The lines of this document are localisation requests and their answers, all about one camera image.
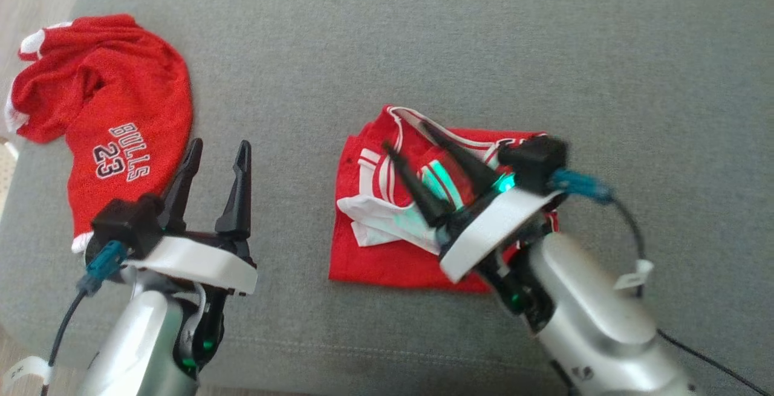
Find red Bulls 23 shorts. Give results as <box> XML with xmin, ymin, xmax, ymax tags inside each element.
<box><xmin>4</xmin><ymin>13</ymin><xmax>195</xmax><ymax>255</ymax></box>

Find grey sofa seat cushion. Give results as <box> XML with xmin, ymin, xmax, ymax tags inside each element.
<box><xmin>0</xmin><ymin>0</ymin><xmax>774</xmax><ymax>396</ymax></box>

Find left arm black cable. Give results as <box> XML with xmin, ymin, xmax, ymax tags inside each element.
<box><xmin>2</xmin><ymin>240</ymin><xmax>129</xmax><ymax>396</ymax></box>

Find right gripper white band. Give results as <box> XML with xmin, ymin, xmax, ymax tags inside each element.
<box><xmin>382</xmin><ymin>120</ymin><xmax>564</xmax><ymax>284</ymax></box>

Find red white striped jersey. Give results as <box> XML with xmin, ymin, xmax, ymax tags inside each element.
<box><xmin>328</xmin><ymin>104</ymin><xmax>561</xmax><ymax>294</ymax></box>

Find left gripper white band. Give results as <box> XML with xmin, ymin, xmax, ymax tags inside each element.
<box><xmin>123</xmin><ymin>137</ymin><xmax>259</xmax><ymax>297</ymax></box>

